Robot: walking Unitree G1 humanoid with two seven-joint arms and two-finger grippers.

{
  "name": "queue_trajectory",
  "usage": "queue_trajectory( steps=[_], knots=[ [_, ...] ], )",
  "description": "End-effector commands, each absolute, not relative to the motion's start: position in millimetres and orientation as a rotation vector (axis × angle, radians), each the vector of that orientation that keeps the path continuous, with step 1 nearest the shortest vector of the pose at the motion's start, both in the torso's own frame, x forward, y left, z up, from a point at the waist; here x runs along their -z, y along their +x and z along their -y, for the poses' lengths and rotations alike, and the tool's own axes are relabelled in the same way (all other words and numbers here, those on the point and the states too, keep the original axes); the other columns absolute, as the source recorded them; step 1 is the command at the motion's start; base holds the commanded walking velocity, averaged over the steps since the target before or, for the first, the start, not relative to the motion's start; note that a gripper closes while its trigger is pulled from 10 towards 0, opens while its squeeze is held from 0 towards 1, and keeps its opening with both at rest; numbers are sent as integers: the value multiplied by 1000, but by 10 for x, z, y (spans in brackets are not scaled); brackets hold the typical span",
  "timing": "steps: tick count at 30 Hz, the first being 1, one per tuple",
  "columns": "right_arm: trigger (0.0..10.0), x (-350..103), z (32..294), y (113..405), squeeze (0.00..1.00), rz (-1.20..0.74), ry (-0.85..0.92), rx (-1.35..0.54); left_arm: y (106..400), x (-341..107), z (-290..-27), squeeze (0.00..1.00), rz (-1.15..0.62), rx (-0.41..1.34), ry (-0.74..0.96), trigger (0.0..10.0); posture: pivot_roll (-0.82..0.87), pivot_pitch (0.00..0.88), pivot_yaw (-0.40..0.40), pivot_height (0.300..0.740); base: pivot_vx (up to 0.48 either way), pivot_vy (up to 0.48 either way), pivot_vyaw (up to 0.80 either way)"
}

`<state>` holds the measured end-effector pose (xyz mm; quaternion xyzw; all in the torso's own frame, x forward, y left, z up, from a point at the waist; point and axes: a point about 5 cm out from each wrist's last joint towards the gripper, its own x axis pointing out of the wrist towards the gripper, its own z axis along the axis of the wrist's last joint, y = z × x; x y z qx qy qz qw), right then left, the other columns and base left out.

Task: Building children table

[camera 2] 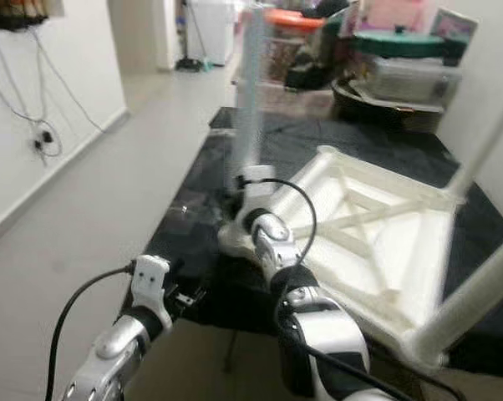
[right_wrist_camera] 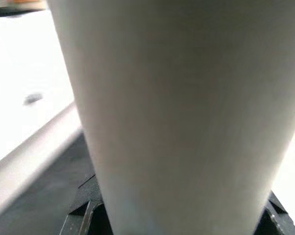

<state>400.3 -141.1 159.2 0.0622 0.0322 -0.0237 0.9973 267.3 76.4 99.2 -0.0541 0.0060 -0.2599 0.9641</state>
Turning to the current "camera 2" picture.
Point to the mop with green head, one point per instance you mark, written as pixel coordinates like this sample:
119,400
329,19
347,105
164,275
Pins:
191,63

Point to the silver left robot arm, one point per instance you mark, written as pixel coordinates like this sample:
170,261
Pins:
114,347

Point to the clear container with green lid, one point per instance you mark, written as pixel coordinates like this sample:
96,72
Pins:
410,75

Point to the clear tape strip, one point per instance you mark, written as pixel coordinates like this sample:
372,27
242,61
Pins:
225,131
197,209

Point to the black power adapter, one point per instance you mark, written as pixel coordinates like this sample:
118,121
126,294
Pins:
45,138

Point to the white plastic table leg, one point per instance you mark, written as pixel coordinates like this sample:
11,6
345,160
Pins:
460,317
490,138
251,83

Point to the black cap with yellow print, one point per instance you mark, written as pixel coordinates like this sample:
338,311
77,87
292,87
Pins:
329,8

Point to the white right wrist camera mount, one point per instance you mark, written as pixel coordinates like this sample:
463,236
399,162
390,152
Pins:
256,182

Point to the white chest appliance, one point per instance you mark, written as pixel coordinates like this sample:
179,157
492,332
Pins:
214,29

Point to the black wok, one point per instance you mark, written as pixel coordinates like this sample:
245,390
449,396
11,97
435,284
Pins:
360,104

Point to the clear storage box orange lid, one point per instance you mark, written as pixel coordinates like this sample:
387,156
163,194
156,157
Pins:
289,42

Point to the beige table cover cloth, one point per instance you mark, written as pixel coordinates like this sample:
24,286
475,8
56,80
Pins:
293,100

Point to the white plastic children table top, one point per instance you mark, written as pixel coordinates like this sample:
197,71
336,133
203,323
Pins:
393,251

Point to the black router with antennas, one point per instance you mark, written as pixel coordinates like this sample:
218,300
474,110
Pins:
17,12

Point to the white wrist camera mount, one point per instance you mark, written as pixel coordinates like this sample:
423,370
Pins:
256,182
151,282

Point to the black tablecloth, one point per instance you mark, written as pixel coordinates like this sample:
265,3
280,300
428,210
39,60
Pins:
185,259

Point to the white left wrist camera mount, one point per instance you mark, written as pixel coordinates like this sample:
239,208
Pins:
151,282

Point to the black bag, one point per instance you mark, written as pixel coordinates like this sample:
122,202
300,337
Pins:
310,67

